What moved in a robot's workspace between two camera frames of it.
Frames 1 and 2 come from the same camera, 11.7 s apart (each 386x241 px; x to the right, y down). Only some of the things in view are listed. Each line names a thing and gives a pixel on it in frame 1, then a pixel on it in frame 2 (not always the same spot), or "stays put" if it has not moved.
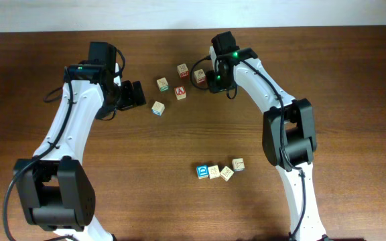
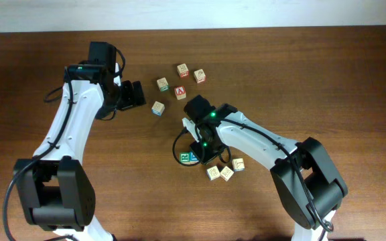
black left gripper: x=130 y=100 stays put
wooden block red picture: x=200 y=76 stays put
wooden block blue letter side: x=238 y=165 stays put
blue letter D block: x=202 y=171 → x=193 y=157
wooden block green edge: x=226 y=173 stays put
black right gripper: x=212 y=87 → x=204 y=156
